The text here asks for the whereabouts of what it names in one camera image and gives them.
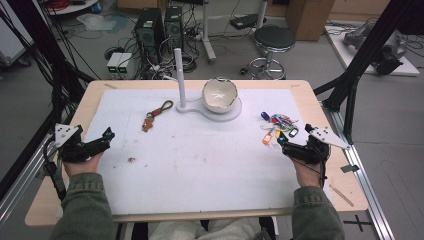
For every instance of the person's left hand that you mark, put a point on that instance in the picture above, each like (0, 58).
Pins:
(80, 167)

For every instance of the person's right hand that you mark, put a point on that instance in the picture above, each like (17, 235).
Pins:
(308, 173)

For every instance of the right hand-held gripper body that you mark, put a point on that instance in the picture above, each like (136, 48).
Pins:
(313, 150)

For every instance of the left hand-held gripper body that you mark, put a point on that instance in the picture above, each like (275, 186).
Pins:
(75, 150)

